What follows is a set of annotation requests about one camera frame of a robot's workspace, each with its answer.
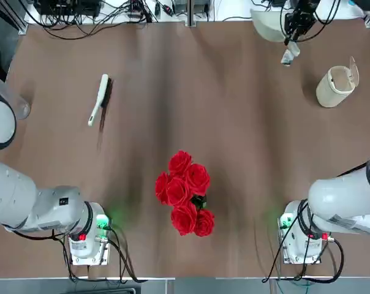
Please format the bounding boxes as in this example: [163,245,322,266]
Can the clear bottle blue lid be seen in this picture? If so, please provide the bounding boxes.
[0,75,31,120]

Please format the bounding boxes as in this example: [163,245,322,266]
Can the small beige lidded bin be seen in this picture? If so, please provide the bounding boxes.
[315,56,360,108]

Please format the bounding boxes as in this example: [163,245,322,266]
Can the aluminium corner rail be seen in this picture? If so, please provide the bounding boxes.
[18,9,29,34]

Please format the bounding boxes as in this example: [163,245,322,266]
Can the white brush black bristles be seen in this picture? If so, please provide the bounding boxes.
[87,73,113,127]

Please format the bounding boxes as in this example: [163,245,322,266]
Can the black cable hub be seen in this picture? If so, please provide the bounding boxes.
[128,0,152,20]

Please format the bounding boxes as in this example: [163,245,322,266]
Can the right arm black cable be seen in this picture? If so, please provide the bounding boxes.
[261,0,347,282]

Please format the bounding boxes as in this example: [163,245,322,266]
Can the pale grey plastic dustpan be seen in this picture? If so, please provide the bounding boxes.
[251,8,302,67]

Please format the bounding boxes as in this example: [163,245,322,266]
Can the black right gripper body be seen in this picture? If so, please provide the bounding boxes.
[290,0,320,23]

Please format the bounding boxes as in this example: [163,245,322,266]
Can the black flat docking box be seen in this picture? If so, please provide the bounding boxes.
[34,0,102,16]

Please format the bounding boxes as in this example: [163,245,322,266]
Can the black ribbed power supply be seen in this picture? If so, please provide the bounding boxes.
[174,0,210,15]

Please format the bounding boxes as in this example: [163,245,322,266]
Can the red rose bouquet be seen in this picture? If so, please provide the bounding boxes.
[155,149,216,237]

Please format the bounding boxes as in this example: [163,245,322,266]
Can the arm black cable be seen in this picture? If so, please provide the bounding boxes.
[261,0,347,282]
[7,226,149,282]

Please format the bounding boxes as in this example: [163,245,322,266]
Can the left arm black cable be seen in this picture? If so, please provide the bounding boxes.
[7,226,149,282]

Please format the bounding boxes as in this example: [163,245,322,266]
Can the aluminium profile post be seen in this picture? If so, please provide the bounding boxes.
[187,0,197,28]

